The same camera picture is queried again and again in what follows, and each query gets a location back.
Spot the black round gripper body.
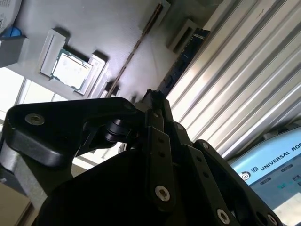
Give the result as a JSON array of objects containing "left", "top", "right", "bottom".
[{"left": 35, "top": 149, "right": 212, "bottom": 226}]

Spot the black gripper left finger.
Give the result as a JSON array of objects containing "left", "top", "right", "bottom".
[{"left": 4, "top": 89, "right": 177, "bottom": 213}]

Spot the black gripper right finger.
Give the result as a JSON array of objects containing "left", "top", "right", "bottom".
[{"left": 162, "top": 93, "right": 284, "bottom": 226}]

